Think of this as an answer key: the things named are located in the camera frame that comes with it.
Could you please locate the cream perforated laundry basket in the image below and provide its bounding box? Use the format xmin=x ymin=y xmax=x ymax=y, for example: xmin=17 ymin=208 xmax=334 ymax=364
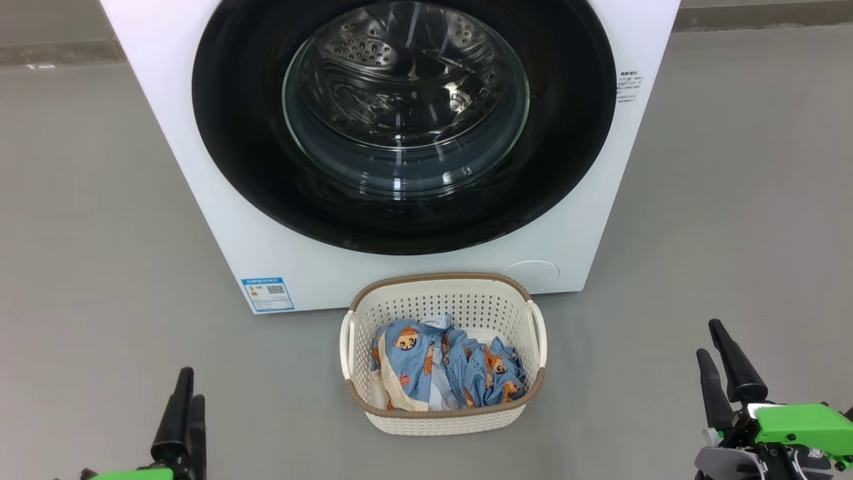
xmin=339 ymin=272 xmax=548 ymax=437

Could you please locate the black round glass washer door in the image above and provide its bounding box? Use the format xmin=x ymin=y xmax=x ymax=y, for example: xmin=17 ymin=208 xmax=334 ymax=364
xmin=192 ymin=0 xmax=617 ymax=256

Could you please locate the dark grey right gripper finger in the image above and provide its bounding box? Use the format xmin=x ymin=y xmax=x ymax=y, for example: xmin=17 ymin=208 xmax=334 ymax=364
xmin=696 ymin=348 xmax=736 ymax=431
xmin=708 ymin=319 xmax=769 ymax=405

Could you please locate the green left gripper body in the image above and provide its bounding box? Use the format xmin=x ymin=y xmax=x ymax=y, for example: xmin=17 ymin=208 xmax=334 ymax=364
xmin=80 ymin=467 xmax=176 ymax=480

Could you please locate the white front-load washing machine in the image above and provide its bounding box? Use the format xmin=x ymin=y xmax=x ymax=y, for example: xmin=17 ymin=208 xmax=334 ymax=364
xmin=100 ymin=0 xmax=682 ymax=315

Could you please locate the stainless steel washing machine drum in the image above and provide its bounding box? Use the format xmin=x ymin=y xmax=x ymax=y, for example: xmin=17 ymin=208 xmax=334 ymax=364
xmin=285 ymin=0 xmax=530 ymax=197

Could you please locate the round white filter cover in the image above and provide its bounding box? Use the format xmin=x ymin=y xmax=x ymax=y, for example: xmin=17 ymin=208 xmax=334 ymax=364
xmin=501 ymin=260 xmax=560 ymax=294

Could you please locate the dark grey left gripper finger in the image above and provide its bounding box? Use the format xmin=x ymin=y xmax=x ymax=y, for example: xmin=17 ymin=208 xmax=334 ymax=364
xmin=151 ymin=367 xmax=195 ymax=465
xmin=175 ymin=395 xmax=207 ymax=480

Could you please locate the blue energy label sticker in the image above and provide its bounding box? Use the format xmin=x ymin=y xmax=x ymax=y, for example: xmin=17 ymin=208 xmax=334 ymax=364
xmin=241 ymin=277 xmax=295 ymax=314

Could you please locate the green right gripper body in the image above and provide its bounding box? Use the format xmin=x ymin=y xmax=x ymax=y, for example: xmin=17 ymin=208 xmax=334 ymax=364
xmin=703 ymin=402 xmax=853 ymax=480

